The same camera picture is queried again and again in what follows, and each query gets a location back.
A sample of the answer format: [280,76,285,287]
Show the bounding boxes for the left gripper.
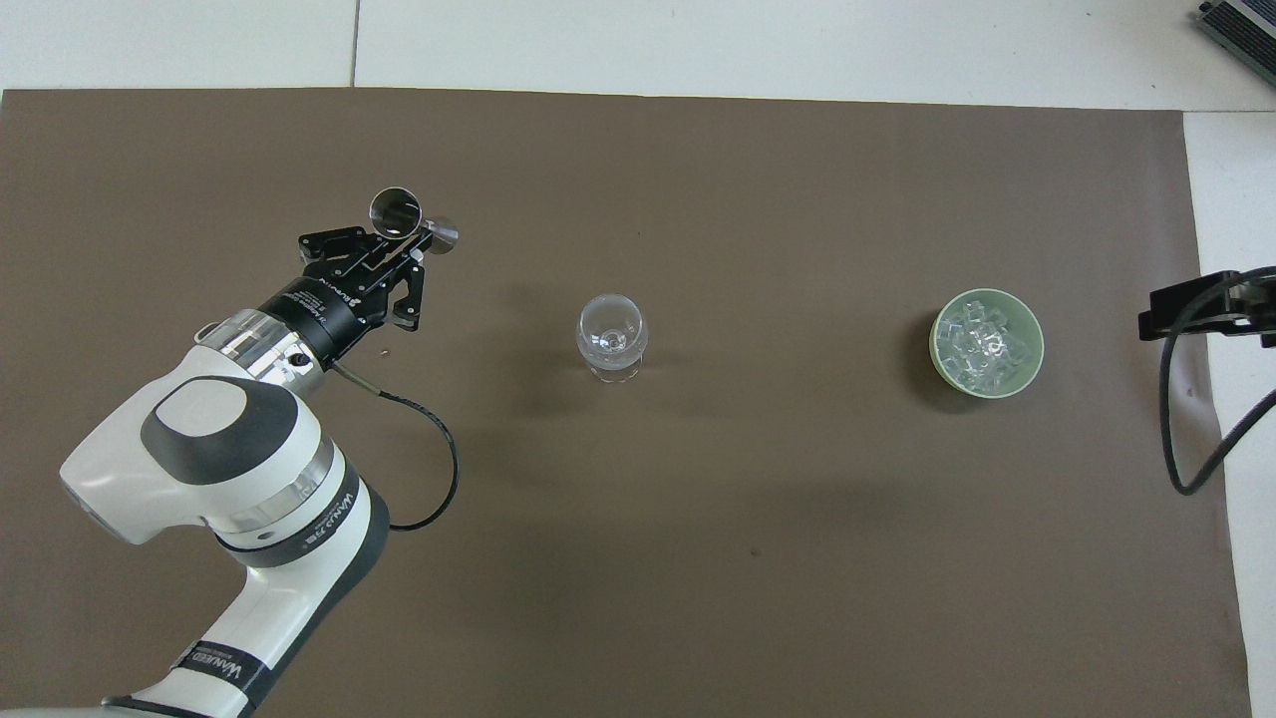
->
[256,226,433,366]

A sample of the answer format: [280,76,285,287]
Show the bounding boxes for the silver metal jigger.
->
[368,185,461,256]

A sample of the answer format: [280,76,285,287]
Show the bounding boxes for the clear wine glass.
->
[575,293,650,385]

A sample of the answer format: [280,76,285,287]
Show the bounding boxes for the clear ice cubes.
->
[943,302,1034,386]

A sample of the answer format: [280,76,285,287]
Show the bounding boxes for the green bowl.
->
[929,288,1046,401]

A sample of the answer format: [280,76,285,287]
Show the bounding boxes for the black stand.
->
[1196,0,1276,87]

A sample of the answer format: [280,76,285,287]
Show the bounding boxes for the black cable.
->
[332,362,462,532]
[1159,266,1276,497]

